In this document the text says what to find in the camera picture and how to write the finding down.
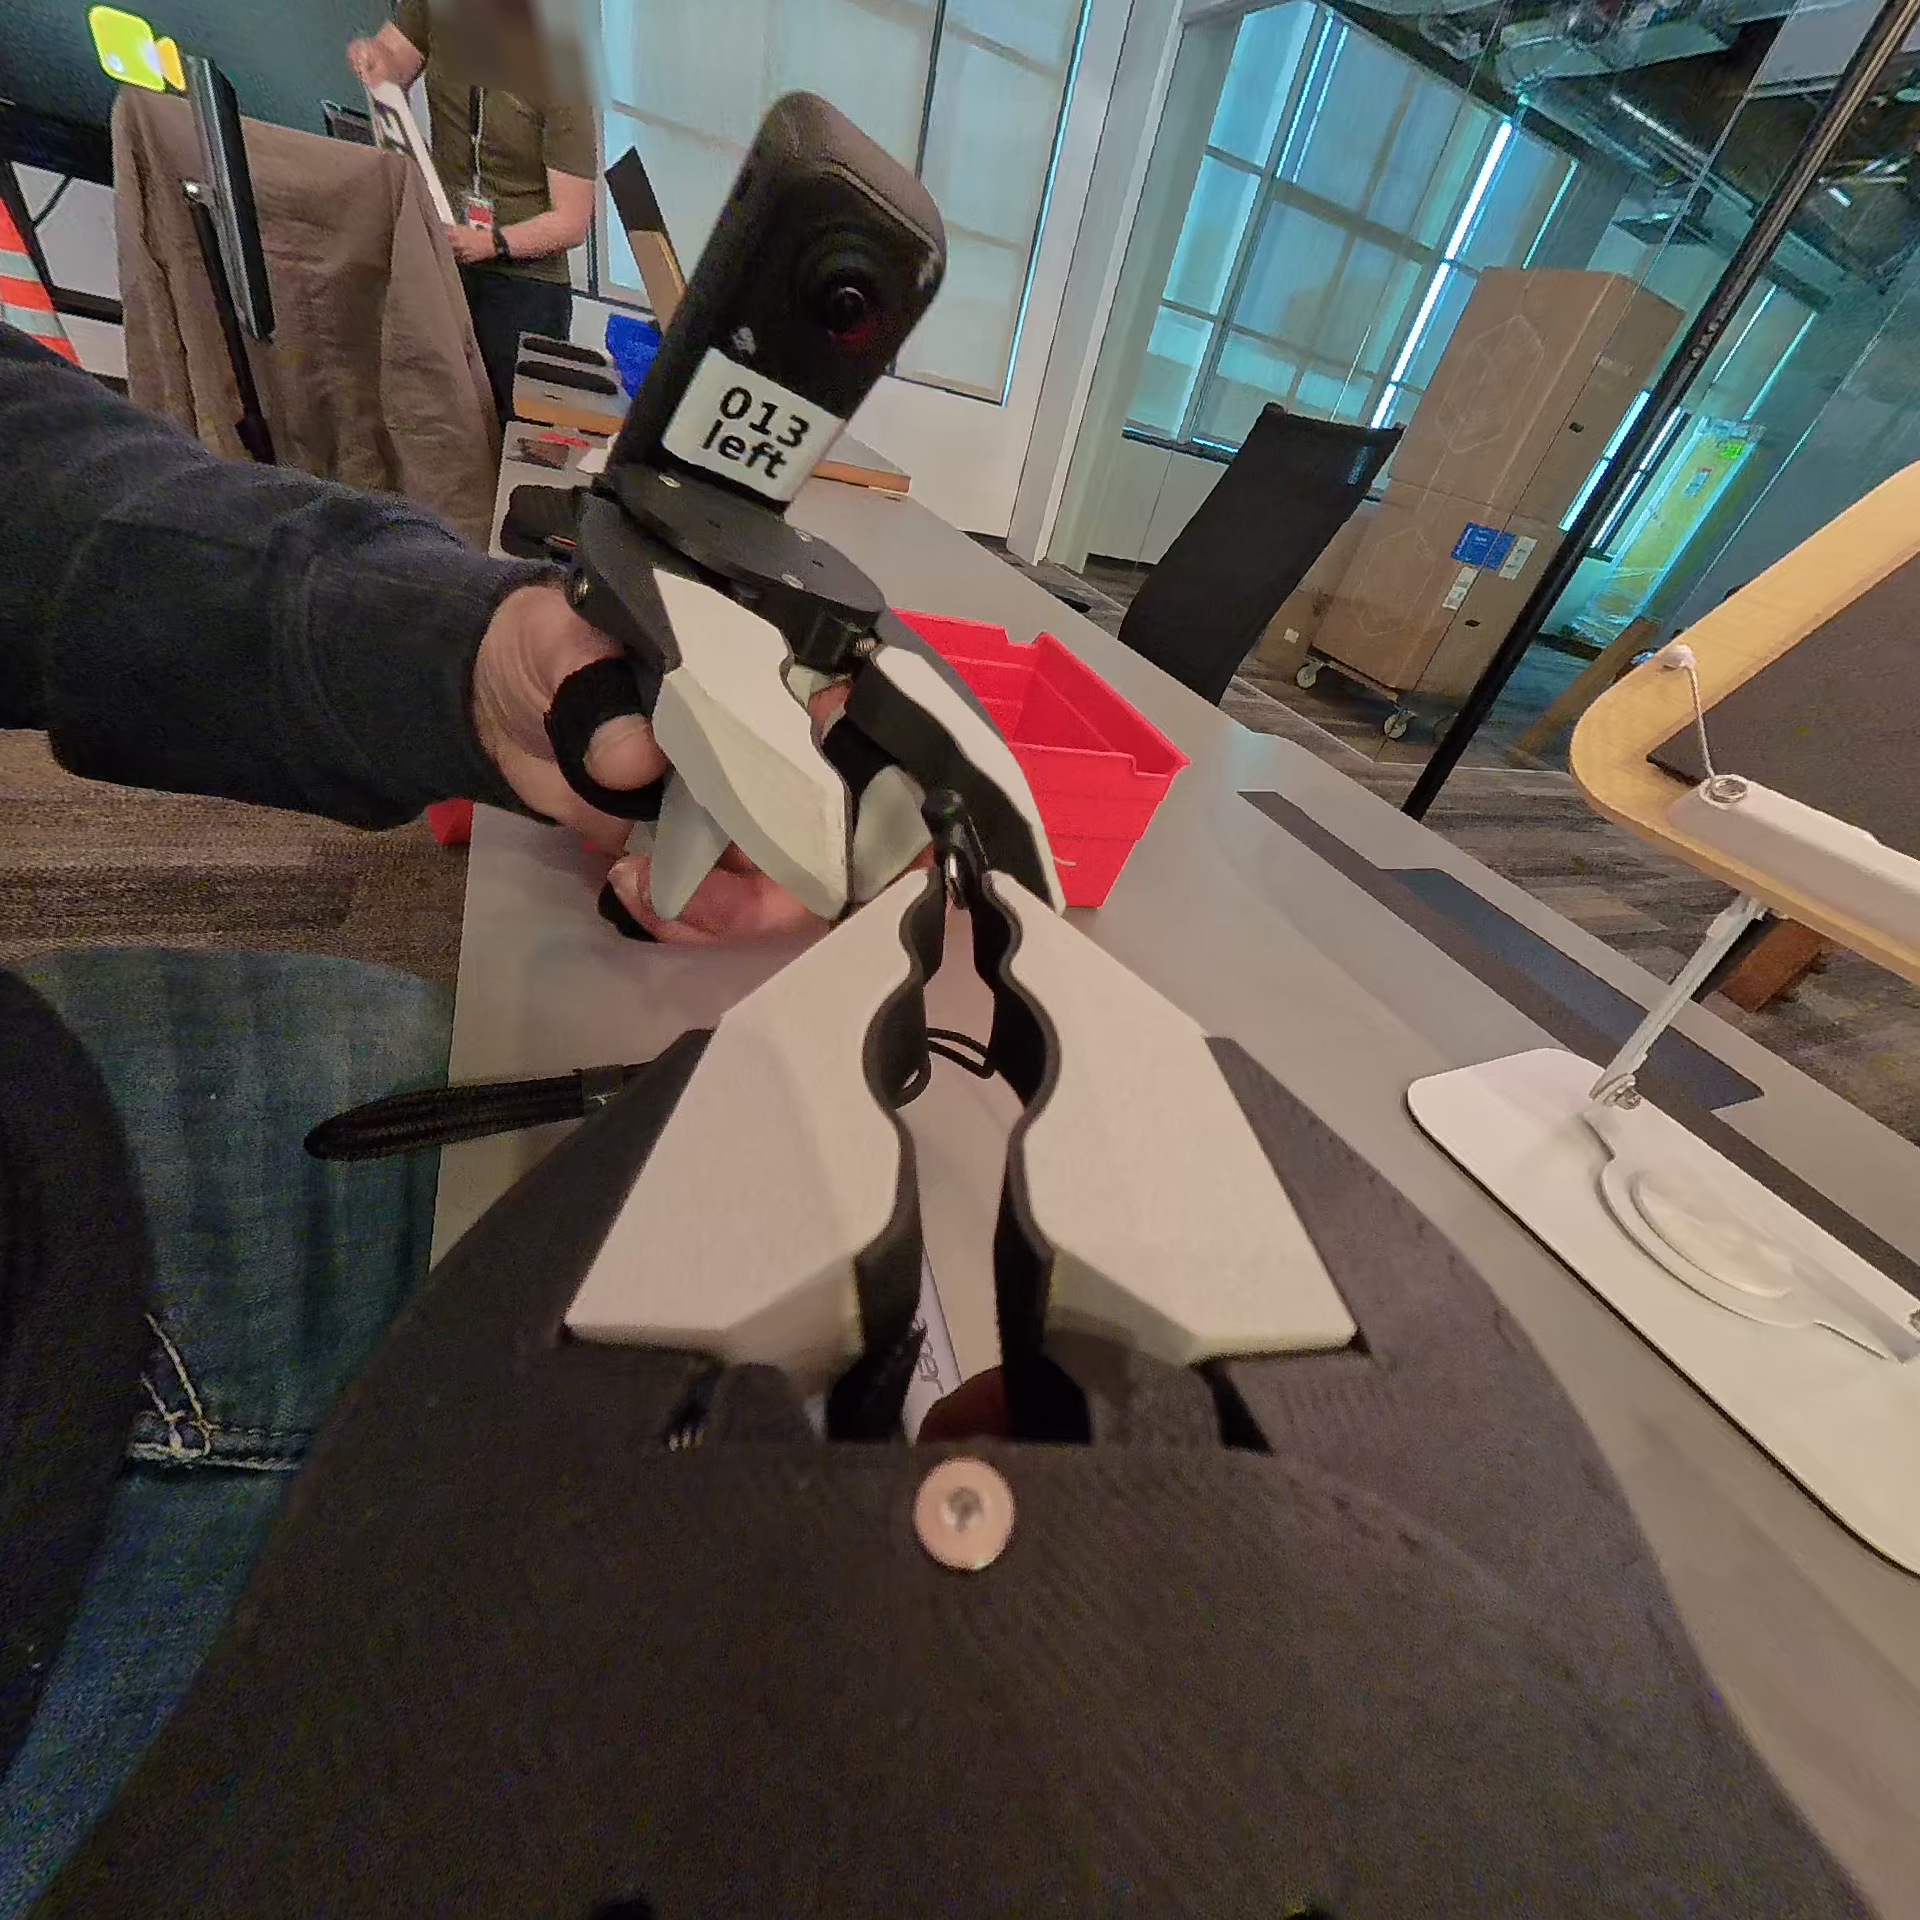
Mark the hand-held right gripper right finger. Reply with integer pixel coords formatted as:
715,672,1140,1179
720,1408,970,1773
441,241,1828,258
996,887,1359,1375

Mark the black tripod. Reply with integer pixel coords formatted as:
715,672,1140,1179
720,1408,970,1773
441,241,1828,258
1407,0,1920,818

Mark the person's left hand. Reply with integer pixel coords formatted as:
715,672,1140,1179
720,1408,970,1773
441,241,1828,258
472,585,828,945

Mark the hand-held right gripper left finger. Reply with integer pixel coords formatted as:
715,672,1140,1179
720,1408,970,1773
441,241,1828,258
564,877,932,1375

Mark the red plastic bin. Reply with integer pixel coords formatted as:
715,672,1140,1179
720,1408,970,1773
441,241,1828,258
431,609,1186,912

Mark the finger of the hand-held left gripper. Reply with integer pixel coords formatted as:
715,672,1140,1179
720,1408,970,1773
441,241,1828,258
855,647,1067,903
657,570,851,915

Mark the wooden beam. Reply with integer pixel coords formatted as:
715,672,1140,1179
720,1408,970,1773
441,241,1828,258
512,331,913,495

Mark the stack of cardboard boxes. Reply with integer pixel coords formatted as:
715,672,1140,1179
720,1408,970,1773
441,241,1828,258
1306,272,1682,735

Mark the brown jacket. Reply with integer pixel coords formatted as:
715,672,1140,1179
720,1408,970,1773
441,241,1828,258
115,90,497,541

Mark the person's right hand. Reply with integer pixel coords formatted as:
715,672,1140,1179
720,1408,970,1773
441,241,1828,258
911,1370,1029,1448

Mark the white stand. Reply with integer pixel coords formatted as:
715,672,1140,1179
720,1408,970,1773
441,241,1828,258
1410,647,1920,1576

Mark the person's left forearm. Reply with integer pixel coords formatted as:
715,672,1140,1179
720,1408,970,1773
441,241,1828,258
0,323,559,826

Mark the thick smooth black cable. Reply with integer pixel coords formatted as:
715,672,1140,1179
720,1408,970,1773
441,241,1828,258
307,854,1009,1166

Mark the person's blue jeans leg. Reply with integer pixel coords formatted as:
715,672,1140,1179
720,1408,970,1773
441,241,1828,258
0,945,457,1891

